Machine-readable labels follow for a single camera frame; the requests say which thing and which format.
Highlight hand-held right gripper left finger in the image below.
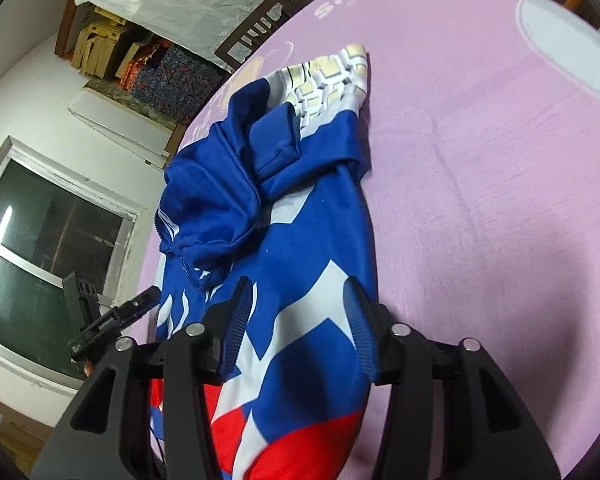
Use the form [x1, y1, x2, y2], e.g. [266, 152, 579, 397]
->
[30, 275, 257, 480]

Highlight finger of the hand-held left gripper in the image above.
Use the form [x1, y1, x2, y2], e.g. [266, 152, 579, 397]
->
[115, 285, 162, 328]
[62, 272, 103, 331]

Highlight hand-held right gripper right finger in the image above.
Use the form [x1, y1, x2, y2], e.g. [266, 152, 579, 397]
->
[342, 276, 563, 480]

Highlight blue white patterned jacket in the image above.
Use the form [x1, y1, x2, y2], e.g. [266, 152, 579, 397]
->
[147, 44, 381, 480]

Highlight white framed window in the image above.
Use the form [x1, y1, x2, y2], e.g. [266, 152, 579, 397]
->
[0, 135, 146, 391]

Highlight pink printed blanket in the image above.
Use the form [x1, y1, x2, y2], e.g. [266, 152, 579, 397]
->
[130, 0, 600, 480]

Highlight white flat board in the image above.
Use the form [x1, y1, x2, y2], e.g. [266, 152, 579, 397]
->
[67, 87, 183, 168]

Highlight dark patterned fabric bundle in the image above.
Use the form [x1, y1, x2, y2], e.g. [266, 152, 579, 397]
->
[117, 42, 231, 126]

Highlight wooden shelf unit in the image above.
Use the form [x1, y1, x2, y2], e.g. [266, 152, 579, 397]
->
[54, 0, 191, 156]

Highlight white lace cloth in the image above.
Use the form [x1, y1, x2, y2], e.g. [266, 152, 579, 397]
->
[70, 0, 341, 66]

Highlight dark wooden slatted frame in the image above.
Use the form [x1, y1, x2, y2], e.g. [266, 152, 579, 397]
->
[215, 0, 306, 73]

